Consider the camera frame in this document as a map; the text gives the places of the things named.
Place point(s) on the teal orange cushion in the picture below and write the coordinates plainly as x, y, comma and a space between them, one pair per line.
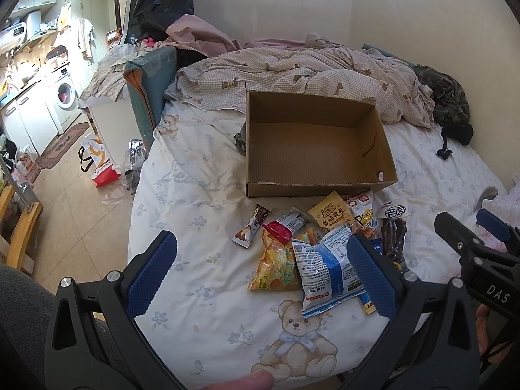
147, 78

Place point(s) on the pink cloth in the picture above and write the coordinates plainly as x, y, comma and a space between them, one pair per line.
190, 32

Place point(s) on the white red snack bar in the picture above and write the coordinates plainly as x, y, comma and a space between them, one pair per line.
284, 227

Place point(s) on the white blue snack bag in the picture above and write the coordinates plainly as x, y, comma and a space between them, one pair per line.
327, 276

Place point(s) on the white washing machine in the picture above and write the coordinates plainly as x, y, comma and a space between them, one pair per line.
62, 101

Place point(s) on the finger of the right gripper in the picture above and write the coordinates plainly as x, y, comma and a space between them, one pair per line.
454, 233
494, 225

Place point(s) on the red white shopping bag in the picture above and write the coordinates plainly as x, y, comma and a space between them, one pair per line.
93, 156

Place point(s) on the orange chip bag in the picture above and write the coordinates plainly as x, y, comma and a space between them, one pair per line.
274, 265

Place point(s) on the white cabinet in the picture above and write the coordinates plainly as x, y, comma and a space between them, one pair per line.
115, 122

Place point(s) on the yellow peanut packet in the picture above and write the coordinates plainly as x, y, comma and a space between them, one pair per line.
332, 212

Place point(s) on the white red noodle snack bag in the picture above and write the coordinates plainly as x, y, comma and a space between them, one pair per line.
361, 207

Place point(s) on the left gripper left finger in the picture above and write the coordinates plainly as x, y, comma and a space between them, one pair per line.
93, 340

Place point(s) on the brown cardboard box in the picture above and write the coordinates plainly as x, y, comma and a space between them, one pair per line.
300, 144

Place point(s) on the black plastic bag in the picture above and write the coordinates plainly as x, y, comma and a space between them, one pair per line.
151, 18

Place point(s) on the wooden chair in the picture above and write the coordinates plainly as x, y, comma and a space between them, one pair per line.
18, 223

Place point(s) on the right hand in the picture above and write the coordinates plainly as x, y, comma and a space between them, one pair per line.
481, 327

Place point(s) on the dark camouflage garment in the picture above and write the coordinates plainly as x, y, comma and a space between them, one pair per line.
451, 111

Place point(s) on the brown chocolate wafer bar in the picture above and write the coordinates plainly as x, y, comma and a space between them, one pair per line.
244, 237

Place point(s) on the left hand thumb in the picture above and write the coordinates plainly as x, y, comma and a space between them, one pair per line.
258, 380

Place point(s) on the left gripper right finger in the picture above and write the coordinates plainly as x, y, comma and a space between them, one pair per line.
430, 341

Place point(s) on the checkered bear quilt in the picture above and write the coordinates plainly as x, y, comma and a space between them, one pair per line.
319, 67

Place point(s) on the floor rug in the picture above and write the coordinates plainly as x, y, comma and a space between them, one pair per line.
60, 145

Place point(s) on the white floral bed sheet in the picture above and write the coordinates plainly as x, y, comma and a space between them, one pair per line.
205, 322

